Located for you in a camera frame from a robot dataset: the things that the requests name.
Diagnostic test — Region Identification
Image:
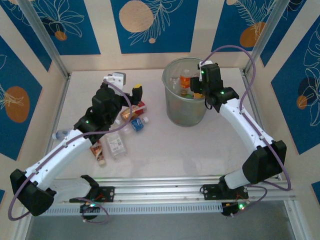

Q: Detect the small blue label bottle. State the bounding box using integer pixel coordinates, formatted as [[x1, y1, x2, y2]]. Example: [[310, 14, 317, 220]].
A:
[[129, 116, 150, 132]]

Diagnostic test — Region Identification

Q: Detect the purple camera cable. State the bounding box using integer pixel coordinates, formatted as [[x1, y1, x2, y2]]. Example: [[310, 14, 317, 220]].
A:
[[202, 45, 293, 216], [7, 79, 133, 225]]

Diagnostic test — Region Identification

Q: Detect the square clear bottle white label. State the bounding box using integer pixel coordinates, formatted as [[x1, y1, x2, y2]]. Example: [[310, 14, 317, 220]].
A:
[[104, 133, 129, 160]]

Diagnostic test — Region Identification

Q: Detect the slotted grey cable duct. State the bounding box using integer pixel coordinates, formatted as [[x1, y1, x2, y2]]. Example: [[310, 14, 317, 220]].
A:
[[32, 201, 224, 216]]

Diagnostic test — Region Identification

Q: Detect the red and gold snack packet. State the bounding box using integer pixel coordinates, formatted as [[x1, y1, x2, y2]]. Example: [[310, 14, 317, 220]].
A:
[[120, 100, 148, 122]]

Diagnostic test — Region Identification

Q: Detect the wide aluminium base rail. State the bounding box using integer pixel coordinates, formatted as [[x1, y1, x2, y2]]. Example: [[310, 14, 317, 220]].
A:
[[23, 176, 297, 202]]

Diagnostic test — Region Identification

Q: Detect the controller board green light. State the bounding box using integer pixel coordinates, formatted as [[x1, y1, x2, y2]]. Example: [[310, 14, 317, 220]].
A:
[[220, 200, 250, 218], [79, 199, 102, 214]]

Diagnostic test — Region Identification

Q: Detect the brown label bottle beige cap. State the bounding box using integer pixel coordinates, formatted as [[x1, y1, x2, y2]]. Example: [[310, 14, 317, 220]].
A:
[[89, 139, 107, 168]]

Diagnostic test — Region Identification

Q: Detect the aluminium frame post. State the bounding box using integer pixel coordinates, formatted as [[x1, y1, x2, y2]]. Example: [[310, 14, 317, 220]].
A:
[[246, 0, 292, 74], [9, 212, 35, 240], [18, 0, 71, 79], [283, 199, 307, 240]]

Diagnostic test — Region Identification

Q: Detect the orange label bottle orange cap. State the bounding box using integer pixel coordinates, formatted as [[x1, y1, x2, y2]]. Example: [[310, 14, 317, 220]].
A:
[[179, 69, 193, 98]]

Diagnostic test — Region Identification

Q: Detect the clear water bottle green label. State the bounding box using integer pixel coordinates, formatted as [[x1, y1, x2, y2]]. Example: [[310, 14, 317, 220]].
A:
[[51, 128, 73, 141]]

